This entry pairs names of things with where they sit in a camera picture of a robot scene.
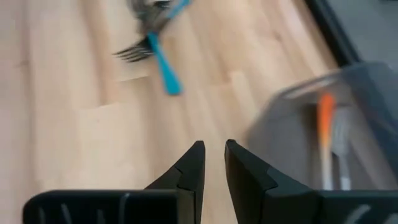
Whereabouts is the blue-handled fork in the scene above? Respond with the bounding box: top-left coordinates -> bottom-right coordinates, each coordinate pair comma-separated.
129,0 -> 183,96
112,0 -> 192,63

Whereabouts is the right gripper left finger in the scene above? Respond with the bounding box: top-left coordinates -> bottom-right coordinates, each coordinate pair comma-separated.
22,139 -> 206,224

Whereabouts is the grey translucent plastic bin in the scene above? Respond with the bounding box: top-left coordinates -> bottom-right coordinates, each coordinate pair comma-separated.
244,62 -> 398,191

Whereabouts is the orange-handled fork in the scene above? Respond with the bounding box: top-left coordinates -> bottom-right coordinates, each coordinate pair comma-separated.
332,108 -> 352,191
317,93 -> 336,191

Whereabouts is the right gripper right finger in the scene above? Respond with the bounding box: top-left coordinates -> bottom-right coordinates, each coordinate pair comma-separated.
224,138 -> 398,224

